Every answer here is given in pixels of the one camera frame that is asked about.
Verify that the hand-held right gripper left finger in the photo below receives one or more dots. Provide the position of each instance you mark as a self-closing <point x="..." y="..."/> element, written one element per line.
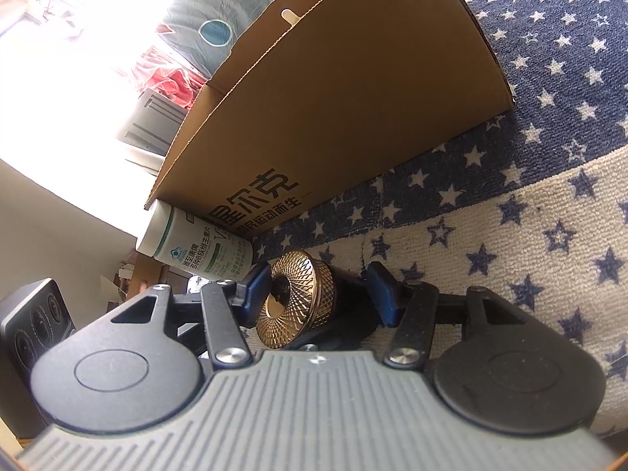
<point x="255" y="287"/>

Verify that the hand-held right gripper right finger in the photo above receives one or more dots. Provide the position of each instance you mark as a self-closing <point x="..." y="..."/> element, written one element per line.
<point x="383" y="300"/>

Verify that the gold lid black jar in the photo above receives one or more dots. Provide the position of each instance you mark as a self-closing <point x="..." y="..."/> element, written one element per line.
<point x="294" y="297"/>

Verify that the brown cardboard box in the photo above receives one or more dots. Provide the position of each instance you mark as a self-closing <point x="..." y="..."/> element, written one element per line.
<point x="343" y="83"/>

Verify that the white supplement bottle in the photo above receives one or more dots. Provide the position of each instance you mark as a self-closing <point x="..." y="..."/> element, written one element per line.
<point x="196" y="251"/>

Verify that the star printed blanket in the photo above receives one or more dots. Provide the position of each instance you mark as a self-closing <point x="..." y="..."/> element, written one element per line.
<point x="539" y="181"/>

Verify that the grey storage box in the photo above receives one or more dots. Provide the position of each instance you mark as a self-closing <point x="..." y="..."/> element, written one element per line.
<point x="147" y="120"/>

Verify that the red cloth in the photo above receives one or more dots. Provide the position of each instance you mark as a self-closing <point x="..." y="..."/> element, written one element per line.
<point x="169" y="76"/>

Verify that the grey patterned quilt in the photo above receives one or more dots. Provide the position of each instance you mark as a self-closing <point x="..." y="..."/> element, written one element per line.
<point x="221" y="14"/>

